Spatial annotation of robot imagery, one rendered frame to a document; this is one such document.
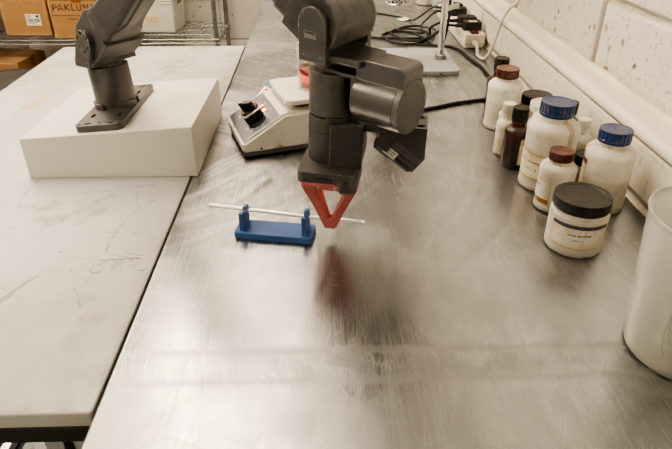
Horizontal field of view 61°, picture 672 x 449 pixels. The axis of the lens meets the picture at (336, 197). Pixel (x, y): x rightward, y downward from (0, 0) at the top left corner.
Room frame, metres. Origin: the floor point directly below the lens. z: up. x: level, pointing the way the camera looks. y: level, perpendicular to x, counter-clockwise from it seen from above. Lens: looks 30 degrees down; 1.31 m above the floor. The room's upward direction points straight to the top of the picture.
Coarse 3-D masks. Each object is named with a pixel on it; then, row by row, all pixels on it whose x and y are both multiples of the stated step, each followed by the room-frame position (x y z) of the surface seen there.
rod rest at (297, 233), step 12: (240, 216) 0.61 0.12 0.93; (240, 228) 0.61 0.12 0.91; (252, 228) 0.62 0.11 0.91; (264, 228) 0.62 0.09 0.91; (276, 228) 0.62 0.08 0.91; (288, 228) 0.62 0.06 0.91; (300, 228) 0.62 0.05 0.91; (312, 228) 0.62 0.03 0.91; (264, 240) 0.60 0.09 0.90; (276, 240) 0.60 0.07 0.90; (288, 240) 0.60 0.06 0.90; (300, 240) 0.60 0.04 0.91; (312, 240) 0.60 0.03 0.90
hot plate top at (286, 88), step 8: (272, 80) 0.98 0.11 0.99; (280, 80) 0.98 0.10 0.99; (288, 80) 0.98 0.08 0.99; (296, 80) 0.98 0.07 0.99; (272, 88) 0.96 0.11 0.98; (280, 88) 0.93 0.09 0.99; (288, 88) 0.93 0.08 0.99; (296, 88) 0.93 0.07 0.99; (280, 96) 0.91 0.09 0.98; (288, 96) 0.89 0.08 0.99; (296, 96) 0.89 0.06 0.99; (304, 96) 0.89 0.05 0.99; (288, 104) 0.87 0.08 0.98; (296, 104) 0.88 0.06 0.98
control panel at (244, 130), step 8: (264, 96) 0.96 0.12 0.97; (264, 104) 0.93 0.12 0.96; (240, 112) 0.95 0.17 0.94; (264, 112) 0.90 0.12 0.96; (272, 112) 0.89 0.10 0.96; (232, 120) 0.93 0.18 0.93; (240, 120) 0.92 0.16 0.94; (264, 120) 0.88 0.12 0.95; (272, 120) 0.86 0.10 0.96; (240, 128) 0.89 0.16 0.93; (248, 128) 0.88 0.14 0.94; (256, 128) 0.86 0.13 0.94; (248, 136) 0.85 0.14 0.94
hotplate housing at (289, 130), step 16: (256, 96) 0.97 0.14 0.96; (272, 96) 0.95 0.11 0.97; (288, 112) 0.87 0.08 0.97; (304, 112) 0.88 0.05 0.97; (272, 128) 0.86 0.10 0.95; (288, 128) 0.87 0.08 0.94; (304, 128) 0.87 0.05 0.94; (240, 144) 0.86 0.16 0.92; (256, 144) 0.85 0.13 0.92; (272, 144) 0.86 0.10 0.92; (288, 144) 0.87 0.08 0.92; (304, 144) 0.88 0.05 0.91
